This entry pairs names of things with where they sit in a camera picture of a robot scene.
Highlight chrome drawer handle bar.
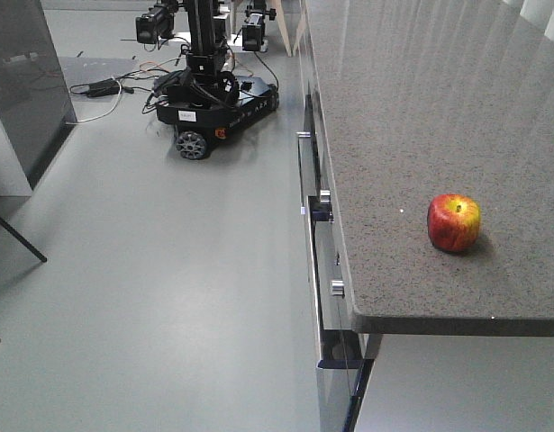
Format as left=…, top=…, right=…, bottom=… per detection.
left=295, top=131, right=346, bottom=370

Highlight wooden easel legs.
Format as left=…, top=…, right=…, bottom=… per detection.
left=230, top=0, right=307, bottom=58

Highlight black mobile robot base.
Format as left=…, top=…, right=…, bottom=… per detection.
left=135, top=1, right=279, bottom=160

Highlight red yellow apple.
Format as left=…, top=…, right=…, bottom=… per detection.
left=427, top=193, right=481, bottom=253

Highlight black tripod leg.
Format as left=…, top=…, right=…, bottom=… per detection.
left=0, top=215, right=48, bottom=263

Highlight black power adapter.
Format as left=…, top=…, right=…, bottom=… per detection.
left=69, top=78, right=121, bottom=98

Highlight dark grey cabinet panel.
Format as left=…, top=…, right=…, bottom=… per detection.
left=0, top=1, right=76, bottom=196

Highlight white floor cable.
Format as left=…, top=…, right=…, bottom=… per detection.
left=65, top=78, right=123, bottom=124

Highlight grey speckled kitchen counter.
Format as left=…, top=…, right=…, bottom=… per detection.
left=296, top=0, right=554, bottom=432

